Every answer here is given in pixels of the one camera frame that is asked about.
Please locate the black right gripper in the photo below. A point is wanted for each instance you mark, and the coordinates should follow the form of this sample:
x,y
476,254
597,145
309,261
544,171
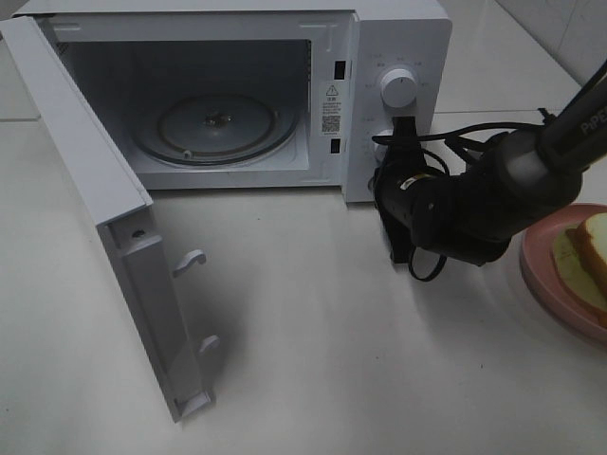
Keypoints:
x,y
409,196

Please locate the pink round plate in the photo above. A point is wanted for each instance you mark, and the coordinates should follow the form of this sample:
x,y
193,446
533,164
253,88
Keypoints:
x,y
541,275

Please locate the toasted bread sandwich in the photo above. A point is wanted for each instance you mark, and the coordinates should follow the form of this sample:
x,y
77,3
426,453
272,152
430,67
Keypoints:
x,y
589,241

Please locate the white microwave door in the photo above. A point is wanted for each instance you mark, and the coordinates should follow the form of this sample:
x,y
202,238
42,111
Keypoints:
x,y
121,210

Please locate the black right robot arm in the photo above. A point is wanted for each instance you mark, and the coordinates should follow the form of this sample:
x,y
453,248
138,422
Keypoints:
x,y
465,193

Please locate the upper white power knob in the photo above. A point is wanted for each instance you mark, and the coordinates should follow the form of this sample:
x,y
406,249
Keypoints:
x,y
398,87

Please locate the white warning label sticker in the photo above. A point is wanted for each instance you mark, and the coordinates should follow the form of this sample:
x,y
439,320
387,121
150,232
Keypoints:
x,y
330,108

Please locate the green lettuce leaf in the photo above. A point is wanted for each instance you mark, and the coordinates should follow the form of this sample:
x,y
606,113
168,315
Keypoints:
x,y
577,281

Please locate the white microwave oven body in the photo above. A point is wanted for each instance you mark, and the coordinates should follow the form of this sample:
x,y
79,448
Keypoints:
x,y
128,57

